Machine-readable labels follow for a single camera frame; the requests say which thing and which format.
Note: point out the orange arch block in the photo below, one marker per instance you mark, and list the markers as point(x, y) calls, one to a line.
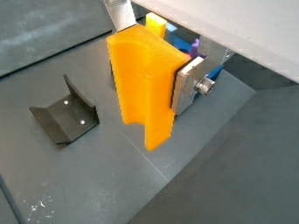
point(144, 62)

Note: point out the black curved holder stand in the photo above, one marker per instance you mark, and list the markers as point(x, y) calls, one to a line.
point(69, 117)

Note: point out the purple star prism block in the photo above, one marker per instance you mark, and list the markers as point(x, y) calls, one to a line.
point(194, 51)

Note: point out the tall yellow arch block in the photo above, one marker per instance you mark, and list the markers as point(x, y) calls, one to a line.
point(155, 23)

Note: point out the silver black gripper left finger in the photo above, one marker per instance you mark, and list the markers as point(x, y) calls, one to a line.
point(122, 14)

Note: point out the light blue square block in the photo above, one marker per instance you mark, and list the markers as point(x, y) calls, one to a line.
point(171, 29)

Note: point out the blue shape sorter board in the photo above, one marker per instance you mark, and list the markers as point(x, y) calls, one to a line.
point(196, 75)

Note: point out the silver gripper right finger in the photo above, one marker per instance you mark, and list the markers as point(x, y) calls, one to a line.
point(184, 101)

